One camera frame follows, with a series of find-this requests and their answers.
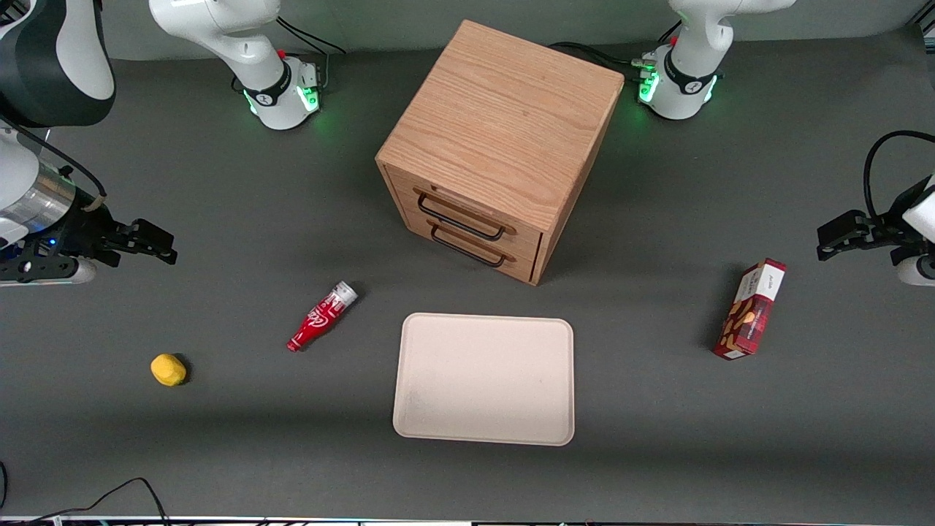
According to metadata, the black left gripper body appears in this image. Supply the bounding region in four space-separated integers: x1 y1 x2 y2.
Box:
866 179 924 254

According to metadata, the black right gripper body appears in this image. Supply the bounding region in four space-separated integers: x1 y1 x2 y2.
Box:
69 205 140 268

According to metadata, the black wire drawer handle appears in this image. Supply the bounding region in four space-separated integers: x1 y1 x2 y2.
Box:
430 221 516 268
413 187 516 243

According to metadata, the wooden drawer front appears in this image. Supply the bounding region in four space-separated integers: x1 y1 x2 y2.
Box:
386 167 543 258
398 194 543 284

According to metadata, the wooden drawer cabinet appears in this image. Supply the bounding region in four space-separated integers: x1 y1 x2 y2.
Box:
375 19 626 287

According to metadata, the red cookie box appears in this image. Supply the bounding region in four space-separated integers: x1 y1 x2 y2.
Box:
713 258 787 360

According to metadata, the yellow lemon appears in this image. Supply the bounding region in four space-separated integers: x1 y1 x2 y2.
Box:
150 354 188 387

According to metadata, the red soda bottle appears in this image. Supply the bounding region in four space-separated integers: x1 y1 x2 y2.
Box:
286 281 359 353

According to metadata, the beige rectangular tray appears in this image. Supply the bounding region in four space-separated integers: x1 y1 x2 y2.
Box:
392 313 576 447

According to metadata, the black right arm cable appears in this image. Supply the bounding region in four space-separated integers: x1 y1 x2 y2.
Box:
0 117 108 213

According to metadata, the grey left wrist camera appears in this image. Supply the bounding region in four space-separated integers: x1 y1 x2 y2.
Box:
890 245 935 287

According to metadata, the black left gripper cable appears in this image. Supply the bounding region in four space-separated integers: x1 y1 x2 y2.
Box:
864 130 935 220

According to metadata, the black floor cable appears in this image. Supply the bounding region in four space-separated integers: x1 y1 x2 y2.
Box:
0 478 170 526

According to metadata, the black right base cable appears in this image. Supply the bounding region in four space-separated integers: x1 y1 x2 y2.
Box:
276 16 347 88

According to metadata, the black base cable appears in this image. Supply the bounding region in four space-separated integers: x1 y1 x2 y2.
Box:
548 42 651 77
276 16 347 88

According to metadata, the black left base cable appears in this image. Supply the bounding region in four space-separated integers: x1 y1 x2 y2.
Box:
548 42 651 77

